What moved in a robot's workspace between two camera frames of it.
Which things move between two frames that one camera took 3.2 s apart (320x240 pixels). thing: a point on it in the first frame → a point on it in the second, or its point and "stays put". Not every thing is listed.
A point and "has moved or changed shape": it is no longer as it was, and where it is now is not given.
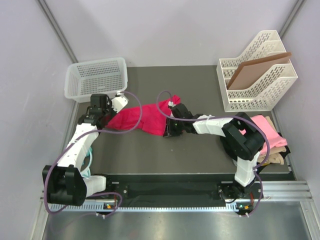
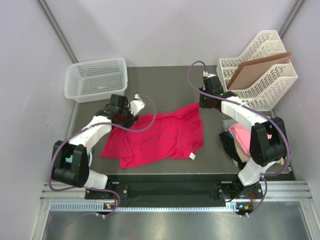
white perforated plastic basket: (107, 76) stays put
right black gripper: (169, 131) → (202, 104)
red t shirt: (128, 118) has moved or changed shape
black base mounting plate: (174, 188) stays put
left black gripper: (109, 105) → (131, 119)
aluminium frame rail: (271, 190) stays put
